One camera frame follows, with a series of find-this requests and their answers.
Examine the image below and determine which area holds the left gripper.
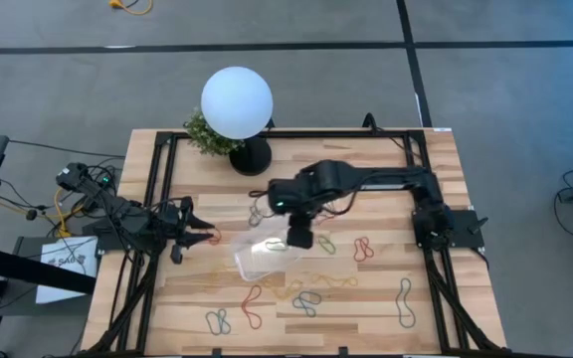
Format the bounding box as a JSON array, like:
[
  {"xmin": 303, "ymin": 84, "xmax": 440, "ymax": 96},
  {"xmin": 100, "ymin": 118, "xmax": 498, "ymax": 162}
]
[{"xmin": 164, "ymin": 196, "xmax": 217, "ymax": 265}]

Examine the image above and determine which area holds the teal rubber band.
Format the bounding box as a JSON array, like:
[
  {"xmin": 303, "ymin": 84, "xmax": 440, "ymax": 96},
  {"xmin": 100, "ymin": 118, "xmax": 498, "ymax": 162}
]
[
  {"xmin": 291, "ymin": 290, "xmax": 323, "ymax": 318},
  {"xmin": 395, "ymin": 276, "xmax": 417, "ymax": 330},
  {"xmin": 248, "ymin": 204, "xmax": 267, "ymax": 229},
  {"xmin": 204, "ymin": 307, "xmax": 232, "ymax": 336}
]

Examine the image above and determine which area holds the yellow rubber band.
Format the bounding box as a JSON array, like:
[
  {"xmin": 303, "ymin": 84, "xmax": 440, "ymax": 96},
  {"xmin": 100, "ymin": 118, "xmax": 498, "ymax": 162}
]
[
  {"xmin": 261, "ymin": 277, "xmax": 305, "ymax": 301},
  {"xmin": 310, "ymin": 272, "xmax": 359, "ymax": 288}
]

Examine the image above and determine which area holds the clear plastic bag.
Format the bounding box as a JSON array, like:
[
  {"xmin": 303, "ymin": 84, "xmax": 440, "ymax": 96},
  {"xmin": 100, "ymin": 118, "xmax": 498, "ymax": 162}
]
[{"xmin": 230, "ymin": 218, "xmax": 313, "ymax": 282}]

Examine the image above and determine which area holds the small green potted plant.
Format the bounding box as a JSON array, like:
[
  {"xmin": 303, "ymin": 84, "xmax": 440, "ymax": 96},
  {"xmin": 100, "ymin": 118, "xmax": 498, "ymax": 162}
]
[{"xmin": 182, "ymin": 107, "xmax": 246, "ymax": 158}]

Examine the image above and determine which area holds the white globe table lamp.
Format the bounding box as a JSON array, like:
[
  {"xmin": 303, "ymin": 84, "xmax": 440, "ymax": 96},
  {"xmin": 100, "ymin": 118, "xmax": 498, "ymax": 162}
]
[{"xmin": 200, "ymin": 66, "xmax": 275, "ymax": 177}]

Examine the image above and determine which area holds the white paper sheet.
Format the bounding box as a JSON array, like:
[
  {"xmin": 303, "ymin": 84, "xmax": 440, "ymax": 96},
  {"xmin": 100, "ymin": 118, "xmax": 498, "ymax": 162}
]
[{"xmin": 35, "ymin": 236, "xmax": 99, "ymax": 305}]

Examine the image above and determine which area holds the black desk beam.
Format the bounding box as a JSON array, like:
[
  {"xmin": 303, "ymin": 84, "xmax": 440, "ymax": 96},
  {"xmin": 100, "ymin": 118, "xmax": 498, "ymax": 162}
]
[{"xmin": 0, "ymin": 242, "xmax": 97, "ymax": 295}]

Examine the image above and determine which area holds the black aluminium table frame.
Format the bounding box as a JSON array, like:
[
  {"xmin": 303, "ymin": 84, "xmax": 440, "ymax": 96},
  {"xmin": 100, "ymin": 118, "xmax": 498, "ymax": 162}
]
[{"xmin": 85, "ymin": 128, "xmax": 504, "ymax": 357}]

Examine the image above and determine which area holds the yellow floor cable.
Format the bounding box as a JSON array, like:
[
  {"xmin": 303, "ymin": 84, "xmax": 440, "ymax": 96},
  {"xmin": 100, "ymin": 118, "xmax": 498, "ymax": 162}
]
[{"xmin": 0, "ymin": 187, "xmax": 87, "ymax": 239}]

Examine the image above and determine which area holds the orange extension cable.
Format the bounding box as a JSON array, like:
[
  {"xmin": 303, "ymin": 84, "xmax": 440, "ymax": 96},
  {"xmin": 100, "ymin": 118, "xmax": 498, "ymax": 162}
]
[{"xmin": 108, "ymin": 0, "xmax": 154, "ymax": 16}]

